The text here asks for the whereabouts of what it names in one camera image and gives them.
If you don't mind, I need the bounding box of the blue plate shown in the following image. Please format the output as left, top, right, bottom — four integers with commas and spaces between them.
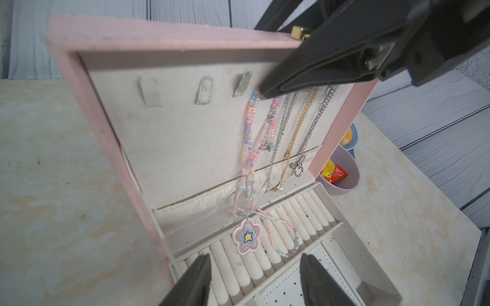
341, 124, 359, 158

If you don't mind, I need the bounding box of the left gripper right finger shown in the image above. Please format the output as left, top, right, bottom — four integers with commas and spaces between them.
300, 254, 355, 306

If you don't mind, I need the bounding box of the thick silver chain in box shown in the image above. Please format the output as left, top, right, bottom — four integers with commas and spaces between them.
288, 85, 339, 178

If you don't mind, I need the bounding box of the colourful beaded jewelry chain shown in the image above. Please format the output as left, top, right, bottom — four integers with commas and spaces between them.
231, 89, 301, 259

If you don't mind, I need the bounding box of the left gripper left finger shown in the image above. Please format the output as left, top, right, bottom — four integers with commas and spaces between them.
159, 254, 212, 306

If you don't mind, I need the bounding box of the purple bowl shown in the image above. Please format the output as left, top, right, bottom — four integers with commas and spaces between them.
316, 145, 360, 196

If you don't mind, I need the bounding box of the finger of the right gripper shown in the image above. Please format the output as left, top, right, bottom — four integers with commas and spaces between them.
254, 0, 325, 33

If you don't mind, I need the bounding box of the yellow bread roll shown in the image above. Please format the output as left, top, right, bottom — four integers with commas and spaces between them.
339, 128, 353, 146

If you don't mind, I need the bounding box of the gold necklace in box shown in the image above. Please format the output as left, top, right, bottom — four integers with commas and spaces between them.
273, 87, 319, 192

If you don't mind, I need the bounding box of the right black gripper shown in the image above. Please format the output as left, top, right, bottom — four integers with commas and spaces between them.
259, 1, 489, 98

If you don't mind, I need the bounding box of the red yellow snack packet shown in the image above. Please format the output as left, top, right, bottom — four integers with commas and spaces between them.
320, 159, 349, 184

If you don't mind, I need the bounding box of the pink jewelry box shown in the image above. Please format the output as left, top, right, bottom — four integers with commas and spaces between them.
47, 15, 401, 305

